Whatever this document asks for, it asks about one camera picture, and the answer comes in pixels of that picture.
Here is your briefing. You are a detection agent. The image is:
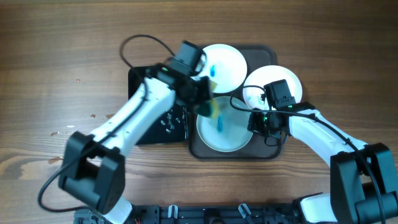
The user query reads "white plate top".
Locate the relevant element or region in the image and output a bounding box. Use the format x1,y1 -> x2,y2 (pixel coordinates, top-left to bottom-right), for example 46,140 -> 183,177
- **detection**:
198,44 -> 248,93

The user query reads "right black cable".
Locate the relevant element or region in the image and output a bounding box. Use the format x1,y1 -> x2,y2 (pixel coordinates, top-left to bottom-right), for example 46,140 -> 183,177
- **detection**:
229,85 -> 388,224

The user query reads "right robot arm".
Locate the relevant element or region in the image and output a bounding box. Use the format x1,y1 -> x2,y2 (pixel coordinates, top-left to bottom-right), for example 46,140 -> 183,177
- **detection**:
243,80 -> 397,223

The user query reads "pale blue plate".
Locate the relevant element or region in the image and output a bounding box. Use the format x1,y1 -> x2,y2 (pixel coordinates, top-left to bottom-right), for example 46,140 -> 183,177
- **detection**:
197,96 -> 253,152

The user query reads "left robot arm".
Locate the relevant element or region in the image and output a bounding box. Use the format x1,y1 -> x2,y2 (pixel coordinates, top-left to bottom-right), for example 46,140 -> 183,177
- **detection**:
58,41 -> 211,223

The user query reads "black rectangular tray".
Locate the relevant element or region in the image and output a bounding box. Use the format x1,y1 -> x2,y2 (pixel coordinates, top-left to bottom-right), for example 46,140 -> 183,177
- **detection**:
127,67 -> 189,146

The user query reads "left black cable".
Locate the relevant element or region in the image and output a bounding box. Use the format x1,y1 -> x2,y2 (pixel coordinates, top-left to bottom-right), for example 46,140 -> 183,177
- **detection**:
37,34 -> 177,213

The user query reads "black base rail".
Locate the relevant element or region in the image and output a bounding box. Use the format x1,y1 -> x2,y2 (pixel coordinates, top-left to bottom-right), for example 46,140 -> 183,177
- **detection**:
73,203 -> 299,224

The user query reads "black cable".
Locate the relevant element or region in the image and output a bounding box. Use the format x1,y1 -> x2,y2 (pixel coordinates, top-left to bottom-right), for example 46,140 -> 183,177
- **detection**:
37,34 -> 177,213
229,85 -> 388,224

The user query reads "white plate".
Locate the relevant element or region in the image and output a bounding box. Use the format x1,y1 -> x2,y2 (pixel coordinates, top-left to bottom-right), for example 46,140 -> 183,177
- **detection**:
243,65 -> 303,110
198,44 -> 248,93

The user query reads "brown plastic tray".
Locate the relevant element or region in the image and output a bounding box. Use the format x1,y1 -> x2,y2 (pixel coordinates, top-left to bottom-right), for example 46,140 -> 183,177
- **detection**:
188,44 -> 283,161

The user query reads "green yellow sponge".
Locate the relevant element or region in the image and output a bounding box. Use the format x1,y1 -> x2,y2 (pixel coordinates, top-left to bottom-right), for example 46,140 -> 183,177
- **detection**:
194,80 -> 219,118

